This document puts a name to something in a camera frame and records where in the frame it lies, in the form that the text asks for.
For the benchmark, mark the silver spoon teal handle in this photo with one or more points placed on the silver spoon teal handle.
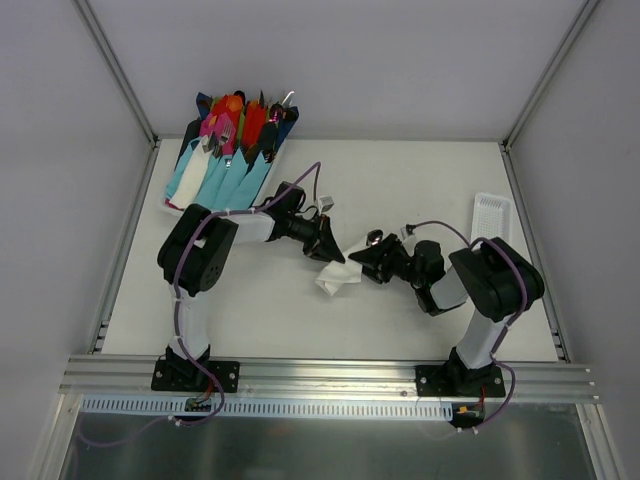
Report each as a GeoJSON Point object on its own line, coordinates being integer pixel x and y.
{"type": "Point", "coordinates": [374, 237]}

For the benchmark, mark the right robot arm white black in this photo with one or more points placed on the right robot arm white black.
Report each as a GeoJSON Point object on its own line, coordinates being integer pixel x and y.
{"type": "Point", "coordinates": [495, 278]}

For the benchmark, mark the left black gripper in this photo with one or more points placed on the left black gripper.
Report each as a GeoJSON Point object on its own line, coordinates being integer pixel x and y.
{"type": "Point", "coordinates": [316, 236]}

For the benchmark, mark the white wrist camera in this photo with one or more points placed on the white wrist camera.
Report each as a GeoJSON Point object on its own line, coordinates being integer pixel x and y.
{"type": "Point", "coordinates": [324, 204]}
{"type": "Point", "coordinates": [406, 232]}

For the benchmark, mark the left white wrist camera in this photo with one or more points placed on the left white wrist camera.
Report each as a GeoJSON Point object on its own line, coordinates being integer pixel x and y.
{"type": "Point", "coordinates": [324, 204]}

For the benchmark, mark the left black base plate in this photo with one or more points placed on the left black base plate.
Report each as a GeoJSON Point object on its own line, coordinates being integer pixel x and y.
{"type": "Point", "coordinates": [185, 377]}

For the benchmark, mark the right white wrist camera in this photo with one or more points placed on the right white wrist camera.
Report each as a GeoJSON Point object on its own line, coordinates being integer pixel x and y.
{"type": "Point", "coordinates": [406, 232]}

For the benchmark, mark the white slotted cable duct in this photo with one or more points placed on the white slotted cable duct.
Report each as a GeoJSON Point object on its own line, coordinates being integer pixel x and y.
{"type": "Point", "coordinates": [270, 408]}

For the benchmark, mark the aluminium mounting rail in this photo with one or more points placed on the aluminium mounting rail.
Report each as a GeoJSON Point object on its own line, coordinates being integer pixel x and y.
{"type": "Point", "coordinates": [536, 382]}

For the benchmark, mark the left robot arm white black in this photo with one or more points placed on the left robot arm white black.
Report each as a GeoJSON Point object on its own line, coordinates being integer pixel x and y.
{"type": "Point", "coordinates": [192, 259]}

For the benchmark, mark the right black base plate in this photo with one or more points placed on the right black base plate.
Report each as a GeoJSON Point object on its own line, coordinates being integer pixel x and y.
{"type": "Point", "coordinates": [449, 381]}

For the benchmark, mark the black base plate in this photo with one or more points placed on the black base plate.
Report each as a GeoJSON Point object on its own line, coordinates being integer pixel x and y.
{"type": "Point", "coordinates": [185, 377]}
{"type": "Point", "coordinates": [449, 381]}

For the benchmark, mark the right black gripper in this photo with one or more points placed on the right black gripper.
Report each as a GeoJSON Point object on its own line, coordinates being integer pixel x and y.
{"type": "Point", "coordinates": [381, 257]}

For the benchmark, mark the white paper napkin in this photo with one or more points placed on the white paper napkin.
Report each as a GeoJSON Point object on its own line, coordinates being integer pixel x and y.
{"type": "Point", "coordinates": [335, 275]}

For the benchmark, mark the white tray of rolled napkins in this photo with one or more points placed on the white tray of rolled napkins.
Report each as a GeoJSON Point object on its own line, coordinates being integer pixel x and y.
{"type": "Point", "coordinates": [245, 141]}

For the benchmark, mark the white perforated utensil tray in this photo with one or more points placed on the white perforated utensil tray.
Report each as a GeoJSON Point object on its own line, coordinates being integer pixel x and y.
{"type": "Point", "coordinates": [492, 217]}

